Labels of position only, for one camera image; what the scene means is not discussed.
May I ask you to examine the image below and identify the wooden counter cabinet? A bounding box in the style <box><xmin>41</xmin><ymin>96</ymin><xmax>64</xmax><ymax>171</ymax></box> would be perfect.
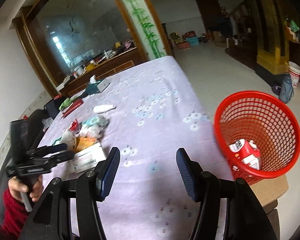
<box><xmin>60</xmin><ymin>48</ymin><xmax>146</xmax><ymax>97</ymax></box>

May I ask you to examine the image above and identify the red white carton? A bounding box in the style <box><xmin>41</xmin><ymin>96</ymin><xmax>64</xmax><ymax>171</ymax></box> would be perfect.
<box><xmin>229</xmin><ymin>139</ymin><xmax>261</xmax><ymax>170</ymax></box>

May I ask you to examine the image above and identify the left hand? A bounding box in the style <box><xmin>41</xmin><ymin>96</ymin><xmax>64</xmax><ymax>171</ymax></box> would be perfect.
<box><xmin>8</xmin><ymin>175</ymin><xmax>43</xmax><ymax>203</ymax></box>

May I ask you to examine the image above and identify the crumpled white paper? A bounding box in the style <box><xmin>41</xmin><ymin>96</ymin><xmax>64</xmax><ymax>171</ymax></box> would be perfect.
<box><xmin>79</xmin><ymin>124</ymin><xmax>103</xmax><ymax>139</ymax></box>

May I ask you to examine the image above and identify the red flat packet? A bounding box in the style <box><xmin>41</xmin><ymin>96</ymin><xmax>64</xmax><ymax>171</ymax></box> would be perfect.
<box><xmin>62</xmin><ymin>99</ymin><xmax>83</xmax><ymax>118</ymax></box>

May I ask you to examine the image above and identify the white plastic bucket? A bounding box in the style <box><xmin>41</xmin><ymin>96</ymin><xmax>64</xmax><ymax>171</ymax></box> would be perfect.
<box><xmin>289</xmin><ymin>61</ymin><xmax>300</xmax><ymax>87</ymax></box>

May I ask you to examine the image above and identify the green cloth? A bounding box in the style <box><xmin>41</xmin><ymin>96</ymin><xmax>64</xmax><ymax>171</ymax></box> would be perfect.
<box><xmin>59</xmin><ymin>98</ymin><xmax>74</xmax><ymax>111</ymax></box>

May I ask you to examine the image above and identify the orange medicine box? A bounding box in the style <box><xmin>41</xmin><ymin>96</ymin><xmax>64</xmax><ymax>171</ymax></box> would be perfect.
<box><xmin>74</xmin><ymin>137</ymin><xmax>98</xmax><ymax>153</ymax></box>

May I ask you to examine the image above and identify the teal medicine box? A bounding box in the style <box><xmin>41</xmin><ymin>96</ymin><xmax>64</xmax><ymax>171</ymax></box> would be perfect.
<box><xmin>82</xmin><ymin>115</ymin><xmax>109</xmax><ymax>128</ymax></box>

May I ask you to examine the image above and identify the blue thermos jug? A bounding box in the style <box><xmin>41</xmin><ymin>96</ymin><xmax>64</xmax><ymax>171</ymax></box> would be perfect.
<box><xmin>279</xmin><ymin>74</ymin><xmax>294</xmax><ymax>104</ymax></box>

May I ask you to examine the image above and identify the red plastic mesh basket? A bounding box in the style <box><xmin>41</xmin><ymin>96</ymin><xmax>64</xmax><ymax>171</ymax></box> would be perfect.
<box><xmin>214</xmin><ymin>90</ymin><xmax>300</xmax><ymax>185</ymax></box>

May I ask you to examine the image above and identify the white blue medicine box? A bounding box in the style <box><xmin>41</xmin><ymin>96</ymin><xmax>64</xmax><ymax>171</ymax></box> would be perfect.
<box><xmin>69</xmin><ymin>142</ymin><xmax>106</xmax><ymax>174</ymax></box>

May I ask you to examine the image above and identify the teal tissue box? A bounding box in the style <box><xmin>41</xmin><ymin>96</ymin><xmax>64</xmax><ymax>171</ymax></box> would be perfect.
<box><xmin>85</xmin><ymin>75</ymin><xmax>110</xmax><ymax>95</ymax></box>

